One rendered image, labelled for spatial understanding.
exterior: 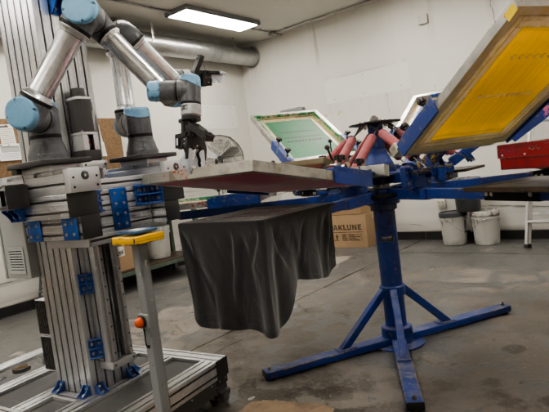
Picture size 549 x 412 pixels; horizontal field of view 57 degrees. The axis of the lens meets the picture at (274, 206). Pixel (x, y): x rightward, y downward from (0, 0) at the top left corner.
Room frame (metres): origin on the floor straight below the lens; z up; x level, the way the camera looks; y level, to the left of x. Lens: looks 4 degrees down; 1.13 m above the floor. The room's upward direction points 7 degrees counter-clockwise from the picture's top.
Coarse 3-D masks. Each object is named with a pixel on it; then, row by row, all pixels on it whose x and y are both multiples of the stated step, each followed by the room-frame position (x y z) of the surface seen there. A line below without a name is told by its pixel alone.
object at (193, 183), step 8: (160, 184) 2.00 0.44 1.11; (168, 184) 2.01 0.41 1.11; (176, 184) 2.02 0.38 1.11; (184, 184) 2.02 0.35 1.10; (192, 184) 2.03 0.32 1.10; (200, 184) 2.04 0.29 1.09; (208, 184) 2.05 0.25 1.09; (216, 184) 2.06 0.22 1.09; (224, 184) 2.06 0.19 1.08; (232, 184) 2.07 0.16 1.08; (240, 184) 2.08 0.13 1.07; (248, 184) 2.09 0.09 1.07; (256, 184) 2.10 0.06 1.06
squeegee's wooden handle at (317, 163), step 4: (300, 160) 2.20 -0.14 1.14; (304, 160) 2.18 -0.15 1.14; (308, 160) 2.17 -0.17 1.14; (312, 160) 2.16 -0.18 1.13; (316, 160) 2.14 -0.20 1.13; (320, 160) 2.13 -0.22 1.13; (324, 160) 2.12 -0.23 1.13; (328, 160) 2.15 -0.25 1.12; (332, 160) 2.17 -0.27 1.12; (292, 164) 2.22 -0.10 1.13; (296, 164) 2.21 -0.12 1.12; (300, 164) 2.19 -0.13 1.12; (304, 164) 2.18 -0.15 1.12; (308, 164) 2.17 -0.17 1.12; (312, 164) 2.15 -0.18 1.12; (316, 164) 2.14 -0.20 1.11; (320, 164) 2.14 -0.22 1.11; (324, 164) 2.13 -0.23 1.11
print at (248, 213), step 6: (252, 210) 2.20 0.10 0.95; (258, 210) 2.16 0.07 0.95; (264, 210) 2.13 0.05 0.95; (270, 210) 2.09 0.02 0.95; (276, 210) 2.05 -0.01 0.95; (282, 210) 2.02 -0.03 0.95; (222, 216) 2.10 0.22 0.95; (228, 216) 2.07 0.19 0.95; (234, 216) 2.03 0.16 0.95; (240, 216) 2.00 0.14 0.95; (246, 216) 1.96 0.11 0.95; (252, 216) 1.93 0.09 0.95; (258, 216) 1.90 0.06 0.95; (264, 216) 1.87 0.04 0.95
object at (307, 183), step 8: (232, 176) 1.76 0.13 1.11; (240, 176) 1.77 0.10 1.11; (248, 176) 1.78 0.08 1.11; (256, 176) 1.78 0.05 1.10; (264, 176) 1.79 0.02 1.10; (272, 176) 1.80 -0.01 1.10; (280, 176) 1.80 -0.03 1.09; (264, 184) 2.11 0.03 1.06; (272, 184) 2.11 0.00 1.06; (280, 184) 2.12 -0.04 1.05; (288, 184) 2.13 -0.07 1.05; (296, 184) 2.14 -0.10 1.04; (304, 184) 2.15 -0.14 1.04; (312, 184) 2.16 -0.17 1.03; (320, 184) 2.17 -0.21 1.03; (328, 184) 2.18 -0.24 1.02; (336, 184) 2.18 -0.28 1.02; (344, 184) 2.19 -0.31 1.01
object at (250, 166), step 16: (256, 160) 1.65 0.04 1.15; (144, 176) 1.99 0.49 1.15; (160, 176) 1.93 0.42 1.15; (176, 176) 1.87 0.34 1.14; (192, 176) 1.81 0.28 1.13; (208, 176) 1.76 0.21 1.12; (224, 176) 1.76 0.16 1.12; (288, 176) 1.81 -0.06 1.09; (304, 176) 1.85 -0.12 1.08; (320, 176) 1.93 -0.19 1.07; (272, 192) 2.57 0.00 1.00
